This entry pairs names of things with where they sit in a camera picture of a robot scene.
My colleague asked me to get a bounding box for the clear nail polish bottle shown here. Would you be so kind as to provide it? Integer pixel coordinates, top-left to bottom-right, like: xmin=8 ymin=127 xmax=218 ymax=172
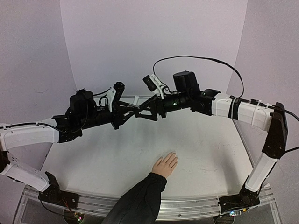
xmin=129 ymin=104 xmax=139 ymax=109

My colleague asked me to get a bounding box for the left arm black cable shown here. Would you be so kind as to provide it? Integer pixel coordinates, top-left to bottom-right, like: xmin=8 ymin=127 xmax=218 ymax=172
xmin=0 ymin=121 xmax=89 ymax=131

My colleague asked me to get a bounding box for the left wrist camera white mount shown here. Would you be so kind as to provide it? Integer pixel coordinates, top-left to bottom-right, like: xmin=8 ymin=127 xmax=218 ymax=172
xmin=106 ymin=82 xmax=125 ymax=112

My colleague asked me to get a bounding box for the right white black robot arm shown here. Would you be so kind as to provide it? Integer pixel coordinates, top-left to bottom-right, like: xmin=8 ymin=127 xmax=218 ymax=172
xmin=135 ymin=71 xmax=288 ymax=214

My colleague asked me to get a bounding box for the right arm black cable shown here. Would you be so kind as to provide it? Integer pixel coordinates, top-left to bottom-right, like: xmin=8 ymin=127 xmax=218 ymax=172
xmin=152 ymin=55 xmax=245 ymax=98

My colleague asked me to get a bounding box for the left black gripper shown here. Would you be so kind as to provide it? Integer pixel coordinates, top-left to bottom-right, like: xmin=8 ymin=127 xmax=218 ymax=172
xmin=80 ymin=101 xmax=138 ymax=131

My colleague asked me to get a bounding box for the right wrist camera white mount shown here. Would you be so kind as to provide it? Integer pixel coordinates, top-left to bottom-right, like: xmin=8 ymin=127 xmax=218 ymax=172
xmin=142 ymin=74 xmax=166 ymax=99

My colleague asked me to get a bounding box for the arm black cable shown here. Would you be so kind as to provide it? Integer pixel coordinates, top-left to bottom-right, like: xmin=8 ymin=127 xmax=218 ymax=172
xmin=152 ymin=55 xmax=245 ymax=98
xmin=0 ymin=121 xmax=89 ymax=131

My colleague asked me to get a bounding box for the white nail polish cap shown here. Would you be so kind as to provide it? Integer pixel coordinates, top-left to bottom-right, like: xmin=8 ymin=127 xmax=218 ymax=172
xmin=132 ymin=95 xmax=140 ymax=106

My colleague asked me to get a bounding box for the person's bare hand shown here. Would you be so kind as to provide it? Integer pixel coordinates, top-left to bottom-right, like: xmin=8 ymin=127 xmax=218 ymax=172
xmin=151 ymin=152 xmax=178 ymax=179

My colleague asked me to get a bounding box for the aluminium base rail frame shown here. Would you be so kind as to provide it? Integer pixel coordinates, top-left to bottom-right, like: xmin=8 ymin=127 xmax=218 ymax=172
xmin=14 ymin=174 xmax=281 ymax=224

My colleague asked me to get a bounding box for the black sleeved forearm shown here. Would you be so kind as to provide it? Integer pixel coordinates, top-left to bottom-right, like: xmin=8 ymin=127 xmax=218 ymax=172
xmin=102 ymin=173 xmax=167 ymax=224

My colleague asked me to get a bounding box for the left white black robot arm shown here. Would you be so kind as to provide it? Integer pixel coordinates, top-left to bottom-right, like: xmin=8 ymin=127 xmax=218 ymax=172
xmin=0 ymin=87 xmax=139 ymax=208

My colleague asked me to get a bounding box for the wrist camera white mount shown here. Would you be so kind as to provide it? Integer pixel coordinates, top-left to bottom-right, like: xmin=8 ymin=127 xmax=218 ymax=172
xmin=106 ymin=82 xmax=125 ymax=112
xmin=142 ymin=74 xmax=166 ymax=99

